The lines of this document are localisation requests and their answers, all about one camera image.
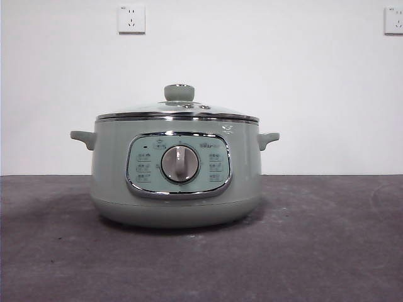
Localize white wall socket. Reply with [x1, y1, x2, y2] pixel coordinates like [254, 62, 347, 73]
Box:
[383, 6, 403, 36]
[118, 4, 147, 35]

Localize glass lid with green knob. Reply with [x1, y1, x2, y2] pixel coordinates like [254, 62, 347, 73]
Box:
[95, 82, 260, 121]

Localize pale green electric cooking pot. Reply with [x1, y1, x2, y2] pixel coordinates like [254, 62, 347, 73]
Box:
[69, 118, 281, 229]

